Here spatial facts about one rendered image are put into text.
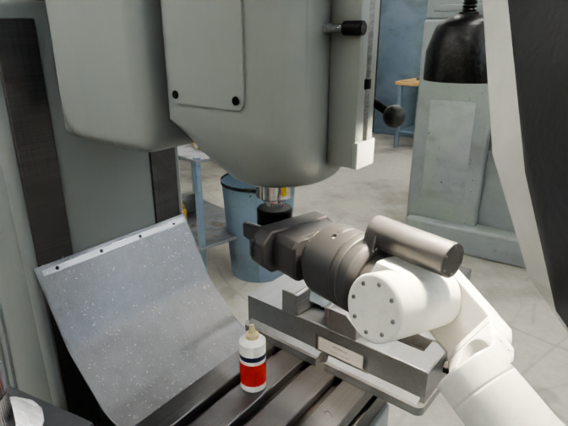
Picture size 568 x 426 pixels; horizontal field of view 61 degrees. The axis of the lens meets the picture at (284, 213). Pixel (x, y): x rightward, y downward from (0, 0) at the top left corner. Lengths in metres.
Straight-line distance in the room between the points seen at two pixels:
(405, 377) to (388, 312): 0.32
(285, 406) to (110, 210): 0.46
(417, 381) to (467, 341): 0.25
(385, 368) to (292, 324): 0.18
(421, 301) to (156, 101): 0.37
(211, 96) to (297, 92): 0.09
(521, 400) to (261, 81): 0.37
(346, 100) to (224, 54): 0.13
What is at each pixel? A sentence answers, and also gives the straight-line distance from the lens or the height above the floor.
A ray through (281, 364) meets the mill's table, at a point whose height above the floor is 0.97.
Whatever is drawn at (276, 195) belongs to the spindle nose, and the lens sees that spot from 0.61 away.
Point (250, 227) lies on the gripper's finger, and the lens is 0.64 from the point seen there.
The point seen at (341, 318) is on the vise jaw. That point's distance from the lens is 0.77.
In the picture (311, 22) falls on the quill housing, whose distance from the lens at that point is 0.51.
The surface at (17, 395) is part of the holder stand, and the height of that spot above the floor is 1.15.
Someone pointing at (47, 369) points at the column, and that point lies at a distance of 0.98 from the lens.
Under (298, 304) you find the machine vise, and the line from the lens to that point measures 0.82.
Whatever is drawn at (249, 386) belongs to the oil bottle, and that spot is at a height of 0.98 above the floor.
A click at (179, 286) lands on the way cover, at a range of 1.00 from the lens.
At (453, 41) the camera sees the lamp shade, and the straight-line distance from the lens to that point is 0.49.
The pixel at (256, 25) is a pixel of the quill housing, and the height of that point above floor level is 1.49.
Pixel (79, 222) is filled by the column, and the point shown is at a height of 1.18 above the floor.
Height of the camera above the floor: 1.48
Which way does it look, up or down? 20 degrees down
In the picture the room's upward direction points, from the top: straight up
